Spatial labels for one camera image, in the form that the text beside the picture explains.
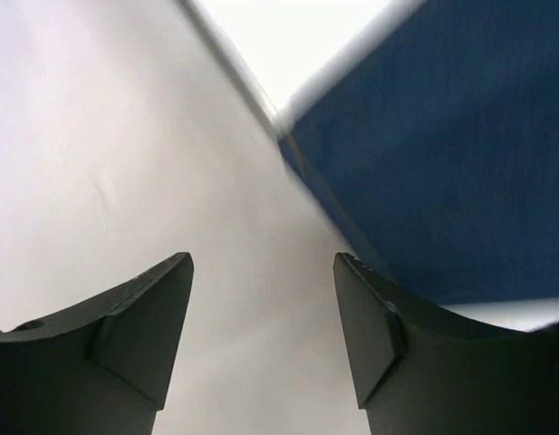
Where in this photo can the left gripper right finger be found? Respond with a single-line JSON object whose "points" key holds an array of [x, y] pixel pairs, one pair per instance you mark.
{"points": [[418, 368]]}

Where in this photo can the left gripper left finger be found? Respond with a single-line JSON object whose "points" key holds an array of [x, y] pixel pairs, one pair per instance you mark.
{"points": [[102, 366]]}

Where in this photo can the dark blue denim trousers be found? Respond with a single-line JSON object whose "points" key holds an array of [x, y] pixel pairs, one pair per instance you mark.
{"points": [[437, 155]]}

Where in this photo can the left aluminium table rail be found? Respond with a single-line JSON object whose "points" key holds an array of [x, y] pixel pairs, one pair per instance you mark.
{"points": [[234, 67]]}

